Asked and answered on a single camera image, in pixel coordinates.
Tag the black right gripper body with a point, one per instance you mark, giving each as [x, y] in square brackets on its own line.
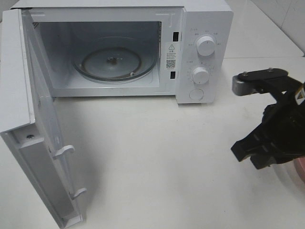
[284, 121]

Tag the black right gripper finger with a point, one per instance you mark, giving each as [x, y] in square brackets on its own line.
[256, 145]
[269, 162]

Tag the pink round plate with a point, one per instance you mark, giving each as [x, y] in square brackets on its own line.
[300, 167]

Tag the white microwave door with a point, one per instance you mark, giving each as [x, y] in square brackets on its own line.
[28, 121]

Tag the white lower microwave knob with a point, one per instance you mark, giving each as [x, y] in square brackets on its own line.
[200, 75]

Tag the white microwave knob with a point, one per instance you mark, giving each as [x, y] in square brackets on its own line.
[200, 75]
[206, 45]

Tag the white upper microwave knob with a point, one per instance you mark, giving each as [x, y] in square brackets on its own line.
[206, 45]

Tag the white microwave oven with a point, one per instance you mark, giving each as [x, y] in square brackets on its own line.
[170, 28]

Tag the glass microwave turntable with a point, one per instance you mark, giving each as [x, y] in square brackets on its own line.
[115, 64]

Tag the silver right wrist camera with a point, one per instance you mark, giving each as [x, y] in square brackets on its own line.
[241, 88]

